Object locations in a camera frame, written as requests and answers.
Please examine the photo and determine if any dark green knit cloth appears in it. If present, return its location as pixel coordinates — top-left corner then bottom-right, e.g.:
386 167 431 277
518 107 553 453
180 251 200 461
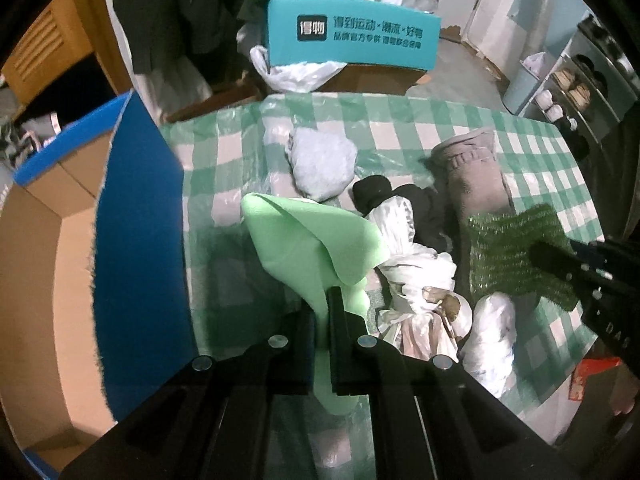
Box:
466 203 578 312

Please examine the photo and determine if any white patterned cloth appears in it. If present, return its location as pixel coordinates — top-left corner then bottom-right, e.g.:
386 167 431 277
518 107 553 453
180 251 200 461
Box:
363 195 474 362

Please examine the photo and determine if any light green cloth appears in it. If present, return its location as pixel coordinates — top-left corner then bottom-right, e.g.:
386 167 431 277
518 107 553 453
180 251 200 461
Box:
241 193 388 416

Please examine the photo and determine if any grey fleece garment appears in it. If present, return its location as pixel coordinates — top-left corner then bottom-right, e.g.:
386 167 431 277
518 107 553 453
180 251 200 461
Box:
430 128 514 302

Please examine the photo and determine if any light blue knit sock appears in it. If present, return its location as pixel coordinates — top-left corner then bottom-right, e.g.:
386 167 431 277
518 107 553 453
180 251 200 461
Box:
285 128 358 203

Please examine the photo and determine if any blue-rimmed cardboard box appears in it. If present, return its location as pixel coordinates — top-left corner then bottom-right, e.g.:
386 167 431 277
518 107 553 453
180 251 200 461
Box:
1 92 195 479

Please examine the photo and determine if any green checkered tablecloth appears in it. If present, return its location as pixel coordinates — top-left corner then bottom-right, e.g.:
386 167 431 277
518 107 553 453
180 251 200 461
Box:
159 92 606 480

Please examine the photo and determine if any white light-blue sock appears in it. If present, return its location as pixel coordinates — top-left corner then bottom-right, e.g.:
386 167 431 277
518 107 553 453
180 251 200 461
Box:
460 292 518 398

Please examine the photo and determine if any black sock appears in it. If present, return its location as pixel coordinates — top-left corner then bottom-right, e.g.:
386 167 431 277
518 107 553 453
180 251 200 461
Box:
352 176 452 252

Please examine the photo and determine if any shoe rack with shoes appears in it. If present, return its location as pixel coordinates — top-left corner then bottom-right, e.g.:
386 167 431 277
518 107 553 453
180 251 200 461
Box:
524 14 639 162

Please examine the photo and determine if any light blue bin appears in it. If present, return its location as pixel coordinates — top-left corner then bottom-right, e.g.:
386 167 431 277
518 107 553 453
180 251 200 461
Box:
502 51 559 115

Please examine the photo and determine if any brown cardboard box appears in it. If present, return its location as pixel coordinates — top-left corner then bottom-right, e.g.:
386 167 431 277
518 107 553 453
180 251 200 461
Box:
318 64 431 96

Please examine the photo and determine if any white plastic bag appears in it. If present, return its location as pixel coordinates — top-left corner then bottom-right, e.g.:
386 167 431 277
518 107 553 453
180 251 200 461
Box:
250 46 347 93

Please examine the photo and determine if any teal shoe box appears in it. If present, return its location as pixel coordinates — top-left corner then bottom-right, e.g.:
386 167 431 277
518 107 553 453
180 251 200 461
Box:
266 0 440 70

